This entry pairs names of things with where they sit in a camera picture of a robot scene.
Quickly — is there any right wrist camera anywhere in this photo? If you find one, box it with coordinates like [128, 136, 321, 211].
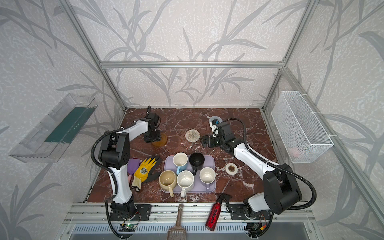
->
[210, 119, 220, 137]

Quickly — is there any white wire mesh basket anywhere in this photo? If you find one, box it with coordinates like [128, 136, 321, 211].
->
[271, 91, 334, 164]

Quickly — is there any green mat in shelf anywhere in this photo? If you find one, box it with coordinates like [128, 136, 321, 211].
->
[45, 106, 96, 144]

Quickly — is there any brown wooden coaster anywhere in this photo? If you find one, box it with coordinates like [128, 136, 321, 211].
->
[152, 133, 168, 147]

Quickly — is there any brown litter scoop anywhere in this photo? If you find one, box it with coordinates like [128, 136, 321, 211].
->
[167, 204, 187, 240]

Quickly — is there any green lit circuit board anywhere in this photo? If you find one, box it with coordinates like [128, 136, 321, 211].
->
[118, 223, 138, 233]

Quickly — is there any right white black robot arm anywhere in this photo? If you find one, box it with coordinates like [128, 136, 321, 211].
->
[201, 116, 317, 219]

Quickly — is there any beige mug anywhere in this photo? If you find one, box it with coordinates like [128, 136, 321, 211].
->
[159, 170, 177, 198]

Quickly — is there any pink object in basket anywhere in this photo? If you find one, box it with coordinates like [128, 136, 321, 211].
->
[288, 147, 303, 159]

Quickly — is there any clear plastic wall shelf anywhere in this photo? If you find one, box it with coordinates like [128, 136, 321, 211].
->
[9, 94, 98, 163]

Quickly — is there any white mug lavender handle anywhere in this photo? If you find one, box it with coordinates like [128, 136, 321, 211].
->
[199, 167, 216, 193]

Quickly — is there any yellow black work glove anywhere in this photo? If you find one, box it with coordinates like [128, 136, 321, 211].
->
[131, 156, 163, 192]

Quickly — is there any purple pink spatula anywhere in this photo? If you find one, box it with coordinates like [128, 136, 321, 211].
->
[127, 159, 141, 183]

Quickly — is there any red spray bottle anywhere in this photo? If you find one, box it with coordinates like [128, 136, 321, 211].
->
[205, 193, 232, 232]

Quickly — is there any grey blue round coaster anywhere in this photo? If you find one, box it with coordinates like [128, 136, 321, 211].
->
[209, 116, 223, 125]

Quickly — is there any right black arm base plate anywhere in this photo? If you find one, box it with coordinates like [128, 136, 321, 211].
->
[226, 204, 271, 221]

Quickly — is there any white woven spiral coaster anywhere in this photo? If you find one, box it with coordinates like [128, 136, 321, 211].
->
[185, 129, 201, 143]

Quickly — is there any right circuit board with wires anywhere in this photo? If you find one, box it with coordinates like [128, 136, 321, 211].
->
[244, 223, 268, 234]

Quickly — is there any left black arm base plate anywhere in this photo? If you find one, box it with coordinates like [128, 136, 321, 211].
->
[109, 204, 152, 221]

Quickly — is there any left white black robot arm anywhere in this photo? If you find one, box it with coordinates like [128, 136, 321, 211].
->
[91, 111, 161, 215]

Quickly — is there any white mug front centre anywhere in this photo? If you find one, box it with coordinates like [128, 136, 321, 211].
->
[177, 170, 195, 198]

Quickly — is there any white mug blue outside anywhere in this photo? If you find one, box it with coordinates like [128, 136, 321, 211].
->
[173, 153, 189, 175]

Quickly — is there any black mug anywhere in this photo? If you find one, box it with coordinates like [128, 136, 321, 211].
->
[189, 153, 205, 176]

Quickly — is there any white tape roll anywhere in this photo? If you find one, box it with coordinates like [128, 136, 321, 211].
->
[225, 163, 238, 176]

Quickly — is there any lavender plastic tray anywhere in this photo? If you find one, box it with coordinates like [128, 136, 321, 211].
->
[163, 154, 217, 194]

